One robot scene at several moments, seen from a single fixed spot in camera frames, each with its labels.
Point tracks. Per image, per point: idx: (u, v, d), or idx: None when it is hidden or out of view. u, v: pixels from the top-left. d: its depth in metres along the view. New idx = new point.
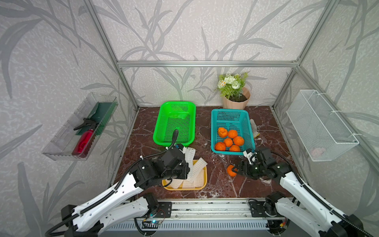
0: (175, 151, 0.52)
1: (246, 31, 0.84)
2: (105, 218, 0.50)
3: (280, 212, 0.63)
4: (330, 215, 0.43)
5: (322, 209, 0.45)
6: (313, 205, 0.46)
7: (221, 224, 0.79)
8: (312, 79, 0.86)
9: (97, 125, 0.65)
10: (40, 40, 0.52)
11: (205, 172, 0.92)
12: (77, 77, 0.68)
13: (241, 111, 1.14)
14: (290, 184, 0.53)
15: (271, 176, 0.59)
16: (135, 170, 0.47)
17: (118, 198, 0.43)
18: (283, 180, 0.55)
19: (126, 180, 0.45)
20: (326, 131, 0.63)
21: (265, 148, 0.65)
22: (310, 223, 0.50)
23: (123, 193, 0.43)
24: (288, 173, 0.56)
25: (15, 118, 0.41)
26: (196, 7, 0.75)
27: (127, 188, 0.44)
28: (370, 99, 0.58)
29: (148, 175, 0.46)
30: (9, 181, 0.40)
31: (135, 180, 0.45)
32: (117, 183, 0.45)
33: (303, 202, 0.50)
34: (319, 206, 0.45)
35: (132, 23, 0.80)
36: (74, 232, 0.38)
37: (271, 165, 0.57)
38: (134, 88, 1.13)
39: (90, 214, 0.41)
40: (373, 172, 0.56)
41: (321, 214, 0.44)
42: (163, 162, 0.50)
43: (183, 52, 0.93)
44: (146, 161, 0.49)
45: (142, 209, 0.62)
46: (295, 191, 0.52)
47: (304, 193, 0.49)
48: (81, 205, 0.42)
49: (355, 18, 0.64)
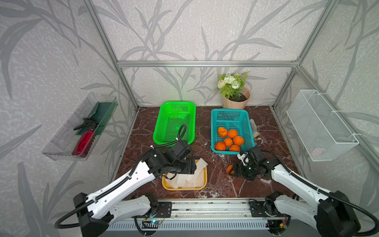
0: (184, 141, 0.55)
1: (246, 31, 0.84)
2: (114, 210, 0.50)
3: (282, 212, 0.62)
4: (318, 194, 0.45)
5: (309, 190, 0.47)
6: (302, 189, 0.48)
7: (221, 224, 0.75)
8: (312, 79, 0.86)
9: (97, 125, 0.65)
10: (40, 40, 0.52)
11: (205, 172, 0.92)
12: (77, 77, 0.68)
13: (241, 111, 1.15)
14: (280, 175, 0.56)
15: (262, 172, 0.62)
16: (147, 158, 0.48)
17: (132, 184, 0.44)
18: (273, 174, 0.59)
19: (139, 167, 0.46)
20: (326, 131, 0.63)
21: (254, 147, 0.69)
22: (306, 211, 0.51)
23: (137, 179, 0.44)
24: (277, 165, 0.60)
25: (15, 118, 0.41)
26: (196, 7, 0.75)
27: (141, 175, 0.45)
28: (370, 99, 0.58)
29: (160, 162, 0.47)
30: (9, 180, 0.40)
31: (147, 167, 0.46)
32: (132, 170, 0.46)
33: (294, 189, 0.52)
34: (306, 188, 0.48)
35: (132, 23, 0.80)
36: (91, 218, 0.38)
37: (262, 162, 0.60)
38: (134, 88, 1.13)
39: (105, 200, 0.41)
40: (373, 172, 0.56)
41: (310, 196, 0.46)
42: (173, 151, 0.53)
43: (183, 52, 0.93)
44: (158, 150, 0.51)
45: (145, 207, 0.62)
46: (285, 180, 0.55)
47: (293, 181, 0.52)
48: (94, 193, 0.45)
49: (355, 18, 0.64)
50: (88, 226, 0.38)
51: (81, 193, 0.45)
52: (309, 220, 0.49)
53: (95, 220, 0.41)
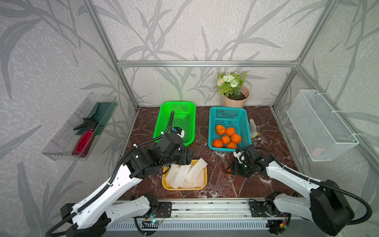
0: (170, 135, 0.47)
1: (246, 30, 0.84)
2: (111, 214, 0.49)
3: (282, 210, 0.62)
4: (309, 184, 0.46)
5: (302, 181, 0.48)
6: (295, 181, 0.50)
7: (221, 224, 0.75)
8: (312, 79, 0.86)
9: (97, 125, 0.65)
10: (40, 40, 0.52)
11: (205, 172, 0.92)
12: (77, 77, 0.68)
13: (239, 109, 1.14)
14: (274, 170, 0.58)
15: (258, 170, 0.64)
16: (130, 160, 0.43)
17: (114, 191, 0.40)
18: (268, 170, 0.60)
19: (120, 173, 0.41)
20: (326, 131, 0.63)
21: (250, 146, 0.71)
22: (302, 204, 0.51)
23: (119, 186, 0.40)
24: (271, 162, 0.61)
25: (15, 118, 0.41)
26: (196, 7, 0.75)
27: (123, 181, 0.40)
28: (370, 99, 0.58)
29: (142, 163, 0.41)
30: (9, 180, 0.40)
31: (129, 171, 0.41)
32: (111, 177, 0.41)
33: (287, 182, 0.53)
34: (299, 180, 0.49)
35: (132, 23, 0.80)
36: (75, 231, 0.37)
37: (257, 160, 0.65)
38: (134, 88, 1.13)
39: (88, 211, 0.38)
40: (373, 172, 0.56)
41: (302, 186, 0.47)
42: (160, 147, 0.46)
43: (183, 51, 0.93)
44: (141, 149, 0.45)
45: (145, 207, 0.62)
46: (279, 175, 0.56)
47: (287, 175, 0.53)
48: (79, 203, 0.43)
49: (355, 17, 0.64)
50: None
51: (65, 205, 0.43)
52: (307, 214, 0.49)
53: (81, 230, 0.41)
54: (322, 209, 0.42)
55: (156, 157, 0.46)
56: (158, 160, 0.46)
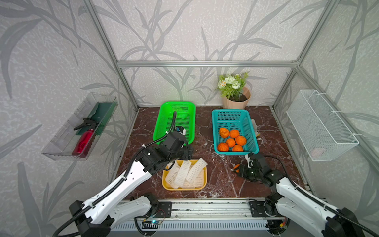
0: (175, 134, 0.53)
1: (246, 31, 0.84)
2: (114, 213, 0.49)
3: (282, 213, 0.63)
4: (324, 210, 0.45)
5: (316, 207, 0.47)
6: (308, 205, 0.49)
7: (222, 224, 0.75)
8: (312, 79, 0.86)
9: (97, 125, 0.65)
10: (40, 40, 0.52)
11: (205, 172, 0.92)
12: (77, 77, 0.68)
13: (241, 111, 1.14)
14: (284, 189, 0.56)
15: (268, 184, 0.61)
16: (141, 157, 0.48)
17: (129, 185, 0.43)
18: (279, 187, 0.58)
19: (133, 168, 0.46)
20: (326, 131, 0.63)
21: (260, 157, 0.67)
22: (312, 222, 0.51)
23: (133, 179, 0.44)
24: (282, 178, 0.59)
25: (15, 118, 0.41)
26: (196, 7, 0.75)
27: (137, 175, 0.44)
28: (370, 99, 0.58)
29: (154, 159, 0.47)
30: (9, 180, 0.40)
31: (143, 166, 0.46)
32: (126, 171, 0.45)
33: (299, 205, 0.52)
34: (313, 204, 0.48)
35: (132, 23, 0.80)
36: (89, 224, 0.38)
37: (266, 174, 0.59)
38: (134, 88, 1.13)
39: (103, 204, 0.40)
40: (373, 172, 0.56)
41: (317, 212, 0.46)
42: (166, 145, 0.51)
43: (183, 52, 0.93)
44: (150, 147, 0.51)
45: (145, 206, 0.62)
46: (290, 195, 0.55)
47: (298, 195, 0.52)
48: (92, 198, 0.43)
49: (355, 18, 0.64)
50: (89, 232, 0.37)
51: (76, 201, 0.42)
52: (315, 232, 0.49)
53: (94, 225, 0.39)
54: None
55: (163, 154, 0.52)
56: (166, 156, 0.51)
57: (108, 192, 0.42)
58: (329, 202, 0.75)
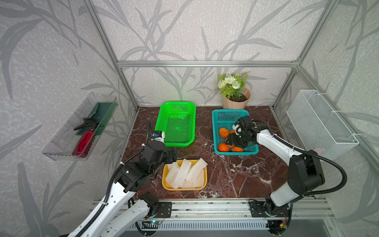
0: (153, 144, 0.50)
1: (246, 31, 0.84)
2: (106, 232, 0.49)
3: (279, 205, 0.63)
4: (292, 151, 0.50)
5: (286, 148, 0.52)
6: (280, 148, 0.53)
7: (221, 224, 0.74)
8: (312, 79, 0.86)
9: (97, 125, 0.65)
10: (40, 40, 0.52)
11: (205, 172, 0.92)
12: (77, 77, 0.68)
13: (241, 111, 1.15)
14: (263, 137, 0.61)
15: (249, 137, 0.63)
16: (121, 177, 0.45)
17: (111, 209, 0.42)
18: (258, 136, 0.63)
19: (113, 190, 0.44)
20: (326, 131, 0.63)
21: (246, 116, 0.73)
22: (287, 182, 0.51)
23: (115, 202, 0.42)
24: (263, 130, 0.64)
25: (15, 118, 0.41)
26: (196, 7, 0.75)
27: (118, 196, 0.43)
28: (371, 99, 0.58)
29: (134, 176, 0.45)
30: (9, 181, 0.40)
31: (123, 186, 0.44)
32: (106, 195, 0.43)
33: (273, 150, 0.57)
34: (284, 146, 0.53)
35: (132, 23, 0.80)
36: None
37: (250, 127, 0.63)
38: (134, 88, 1.13)
39: (87, 234, 0.39)
40: (373, 172, 0.56)
41: (285, 153, 0.51)
42: (145, 158, 0.49)
43: (183, 52, 0.93)
44: (129, 164, 0.48)
45: (143, 210, 0.62)
46: (267, 142, 0.59)
47: (273, 140, 0.57)
48: (74, 231, 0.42)
49: (355, 18, 0.64)
50: None
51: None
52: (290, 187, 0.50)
53: None
54: (297, 171, 0.45)
55: (144, 169, 0.50)
56: (147, 170, 0.49)
57: (90, 221, 0.40)
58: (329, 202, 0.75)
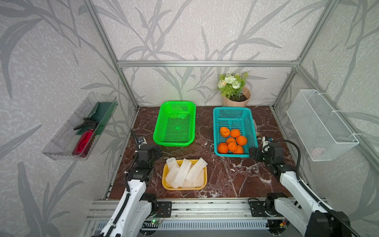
0: (145, 146, 0.63)
1: (246, 30, 0.84)
2: None
3: (278, 211, 0.63)
4: (318, 205, 0.45)
5: (311, 200, 0.47)
6: (303, 197, 0.48)
7: (221, 224, 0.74)
8: (312, 79, 0.86)
9: (97, 125, 0.65)
10: (40, 40, 0.52)
11: (205, 172, 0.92)
12: (77, 77, 0.68)
13: (243, 109, 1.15)
14: (288, 179, 0.56)
15: (273, 173, 0.63)
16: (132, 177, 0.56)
17: (135, 197, 0.51)
18: (281, 177, 0.59)
19: (132, 183, 0.54)
20: (326, 131, 0.63)
21: (278, 146, 0.66)
22: (301, 218, 0.51)
23: (136, 191, 0.52)
24: (289, 171, 0.60)
25: (15, 117, 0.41)
26: (196, 7, 0.75)
27: (136, 186, 0.53)
28: (370, 99, 0.58)
29: (143, 174, 0.58)
30: (9, 180, 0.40)
31: (138, 179, 0.56)
32: (127, 187, 0.53)
33: (295, 195, 0.52)
34: (308, 197, 0.48)
35: (132, 23, 0.80)
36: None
37: (276, 164, 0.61)
38: (134, 88, 1.13)
39: (123, 219, 0.44)
40: (373, 172, 0.56)
41: (309, 204, 0.46)
42: (143, 160, 0.61)
43: (183, 52, 0.93)
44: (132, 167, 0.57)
45: (146, 207, 0.62)
46: (290, 185, 0.55)
47: (298, 187, 0.52)
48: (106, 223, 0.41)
49: (355, 17, 0.64)
50: None
51: None
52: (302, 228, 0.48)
53: None
54: (318, 232, 0.40)
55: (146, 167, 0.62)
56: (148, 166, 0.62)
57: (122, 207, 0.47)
58: (329, 202, 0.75)
